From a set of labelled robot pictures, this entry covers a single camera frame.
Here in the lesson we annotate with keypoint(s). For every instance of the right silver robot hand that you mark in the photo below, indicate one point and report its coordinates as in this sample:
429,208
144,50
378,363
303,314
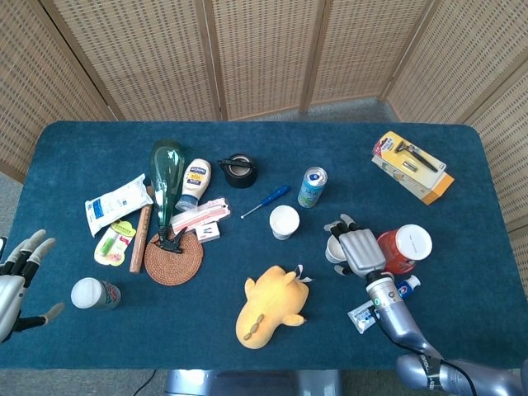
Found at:
363,251

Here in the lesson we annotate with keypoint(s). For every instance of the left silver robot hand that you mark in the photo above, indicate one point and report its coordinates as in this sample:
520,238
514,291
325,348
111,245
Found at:
10,293

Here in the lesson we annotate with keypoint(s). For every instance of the white paper cup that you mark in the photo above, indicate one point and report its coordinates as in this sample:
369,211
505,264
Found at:
284,215
283,237
334,251

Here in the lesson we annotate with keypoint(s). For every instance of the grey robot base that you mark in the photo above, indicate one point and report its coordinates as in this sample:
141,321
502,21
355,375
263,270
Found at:
255,383

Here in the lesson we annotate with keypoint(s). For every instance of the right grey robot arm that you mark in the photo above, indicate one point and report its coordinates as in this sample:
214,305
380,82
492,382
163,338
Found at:
396,313

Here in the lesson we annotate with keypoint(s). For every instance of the red canister white lid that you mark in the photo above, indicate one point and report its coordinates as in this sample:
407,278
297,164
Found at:
412,243

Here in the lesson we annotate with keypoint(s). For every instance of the blue white toothpaste tube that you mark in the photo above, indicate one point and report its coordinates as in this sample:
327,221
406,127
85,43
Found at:
363,317

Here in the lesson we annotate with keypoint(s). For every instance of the blue green drink can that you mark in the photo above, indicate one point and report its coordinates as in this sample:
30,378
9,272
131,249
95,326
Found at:
311,191

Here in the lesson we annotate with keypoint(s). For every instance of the printed can white lid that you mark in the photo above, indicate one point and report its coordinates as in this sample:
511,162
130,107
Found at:
95,293

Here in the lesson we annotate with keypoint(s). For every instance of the white orange cardboard box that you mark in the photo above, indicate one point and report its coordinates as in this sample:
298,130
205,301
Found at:
437,189

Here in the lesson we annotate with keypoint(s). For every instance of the razor blister pack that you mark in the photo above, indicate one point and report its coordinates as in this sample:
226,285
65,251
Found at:
406,158

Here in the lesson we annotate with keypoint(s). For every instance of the yellow plush toy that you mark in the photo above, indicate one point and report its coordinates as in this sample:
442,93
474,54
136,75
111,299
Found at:
268,305

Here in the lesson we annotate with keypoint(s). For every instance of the green lip balm blister pack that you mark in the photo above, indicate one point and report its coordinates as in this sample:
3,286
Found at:
113,245

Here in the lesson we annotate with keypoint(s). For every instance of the blue felt table cover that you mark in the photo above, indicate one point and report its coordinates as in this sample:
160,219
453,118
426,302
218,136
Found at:
330,140

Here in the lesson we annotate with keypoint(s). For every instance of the white wet wipes pack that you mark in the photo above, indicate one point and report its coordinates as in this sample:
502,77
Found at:
115,204

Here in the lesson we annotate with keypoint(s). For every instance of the brown wooden stick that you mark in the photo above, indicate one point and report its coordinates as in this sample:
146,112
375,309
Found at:
140,243

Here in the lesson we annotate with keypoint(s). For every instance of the black tape roll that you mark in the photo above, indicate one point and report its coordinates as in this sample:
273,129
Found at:
241,179

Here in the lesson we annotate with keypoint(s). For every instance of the small white box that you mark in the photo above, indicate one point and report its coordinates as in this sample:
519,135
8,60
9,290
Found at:
208,232

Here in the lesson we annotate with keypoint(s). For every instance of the round woven rattan coaster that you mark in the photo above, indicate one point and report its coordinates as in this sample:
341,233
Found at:
173,268

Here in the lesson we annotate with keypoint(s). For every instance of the pink toothbrush package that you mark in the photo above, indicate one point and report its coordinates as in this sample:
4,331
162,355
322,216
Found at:
198,216

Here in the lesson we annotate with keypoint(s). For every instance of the white mayonnaise squeeze bottle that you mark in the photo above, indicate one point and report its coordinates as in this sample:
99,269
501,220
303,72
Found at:
196,179

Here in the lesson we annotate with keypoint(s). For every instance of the green spray bottle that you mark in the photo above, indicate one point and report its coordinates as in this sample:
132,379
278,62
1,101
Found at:
167,177

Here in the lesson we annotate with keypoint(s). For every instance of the woven wooden folding screen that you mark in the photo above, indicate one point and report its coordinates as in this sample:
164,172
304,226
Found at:
264,53

